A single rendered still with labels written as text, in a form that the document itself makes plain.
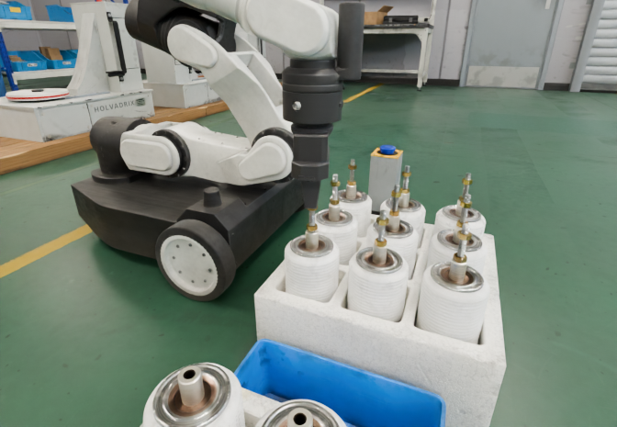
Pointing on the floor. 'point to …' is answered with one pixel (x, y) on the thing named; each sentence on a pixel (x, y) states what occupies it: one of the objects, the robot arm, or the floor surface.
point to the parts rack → (53, 21)
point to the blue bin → (337, 387)
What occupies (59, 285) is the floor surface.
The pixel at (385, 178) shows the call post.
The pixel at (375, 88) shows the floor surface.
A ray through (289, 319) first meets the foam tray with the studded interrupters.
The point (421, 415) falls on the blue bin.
